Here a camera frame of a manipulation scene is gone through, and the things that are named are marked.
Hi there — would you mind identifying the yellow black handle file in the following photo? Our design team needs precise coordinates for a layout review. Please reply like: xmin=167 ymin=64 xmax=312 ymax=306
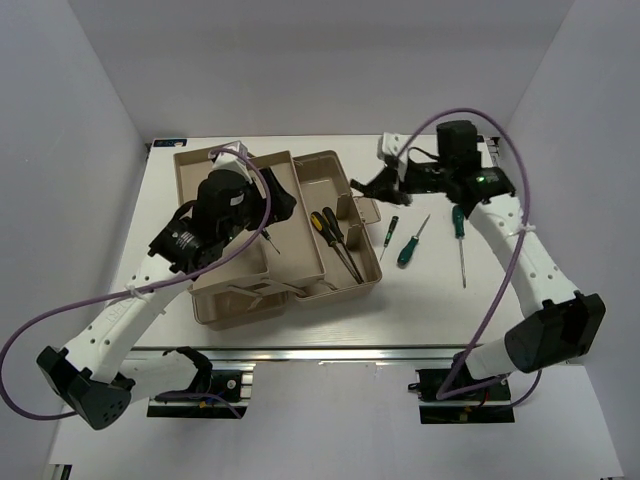
xmin=310 ymin=211 xmax=360 ymax=283

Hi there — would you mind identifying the yellow black long screwdriver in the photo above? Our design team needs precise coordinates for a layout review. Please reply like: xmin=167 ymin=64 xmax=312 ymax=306
xmin=322 ymin=206 xmax=364 ymax=284

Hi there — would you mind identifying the beige cantilever toolbox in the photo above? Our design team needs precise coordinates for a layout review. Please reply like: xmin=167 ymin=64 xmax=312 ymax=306
xmin=189 ymin=150 xmax=382 ymax=330

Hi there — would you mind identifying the green handle long screwdriver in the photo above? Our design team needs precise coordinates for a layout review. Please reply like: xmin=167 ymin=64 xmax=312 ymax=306
xmin=451 ymin=205 xmax=467 ymax=289

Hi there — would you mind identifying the large green handle screwdriver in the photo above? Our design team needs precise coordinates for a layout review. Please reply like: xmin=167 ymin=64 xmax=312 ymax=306
xmin=396 ymin=215 xmax=431 ymax=269

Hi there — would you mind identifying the small black green precision screwdriver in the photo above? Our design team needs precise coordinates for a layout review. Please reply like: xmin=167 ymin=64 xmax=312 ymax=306
xmin=261 ymin=229 xmax=281 ymax=255

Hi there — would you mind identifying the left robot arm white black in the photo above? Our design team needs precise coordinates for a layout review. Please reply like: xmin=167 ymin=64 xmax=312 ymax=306
xmin=36 ymin=168 xmax=297 ymax=430

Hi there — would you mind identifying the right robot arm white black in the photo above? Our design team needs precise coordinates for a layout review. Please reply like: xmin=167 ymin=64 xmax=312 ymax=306
xmin=351 ymin=120 xmax=606 ymax=400

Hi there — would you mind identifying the blue label sticker left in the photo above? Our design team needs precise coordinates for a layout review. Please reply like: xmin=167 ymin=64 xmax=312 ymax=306
xmin=152 ymin=139 xmax=187 ymax=148

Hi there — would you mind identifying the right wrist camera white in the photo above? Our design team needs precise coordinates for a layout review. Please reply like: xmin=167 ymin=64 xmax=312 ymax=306
xmin=377 ymin=132 xmax=409 ymax=180

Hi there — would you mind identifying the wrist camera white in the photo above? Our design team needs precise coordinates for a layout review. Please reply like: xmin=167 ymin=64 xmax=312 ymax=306
xmin=208 ymin=141 xmax=249 ymax=178
xmin=377 ymin=132 xmax=409 ymax=180

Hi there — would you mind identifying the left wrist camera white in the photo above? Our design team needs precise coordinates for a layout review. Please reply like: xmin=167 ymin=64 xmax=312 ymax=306
xmin=208 ymin=141 xmax=249 ymax=178

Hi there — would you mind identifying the aluminium front rail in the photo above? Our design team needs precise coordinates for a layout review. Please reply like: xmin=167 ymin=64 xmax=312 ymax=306
xmin=129 ymin=345 xmax=569 ymax=366

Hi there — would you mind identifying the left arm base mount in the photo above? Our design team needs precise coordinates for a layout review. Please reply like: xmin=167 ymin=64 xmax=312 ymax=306
xmin=146 ymin=367 xmax=253 ymax=420

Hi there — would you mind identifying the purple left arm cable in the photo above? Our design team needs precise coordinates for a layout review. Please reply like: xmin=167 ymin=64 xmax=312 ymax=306
xmin=0 ymin=147 xmax=274 ymax=420

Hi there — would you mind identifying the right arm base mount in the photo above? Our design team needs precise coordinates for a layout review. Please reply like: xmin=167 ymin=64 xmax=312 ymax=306
xmin=407 ymin=369 xmax=515 ymax=425

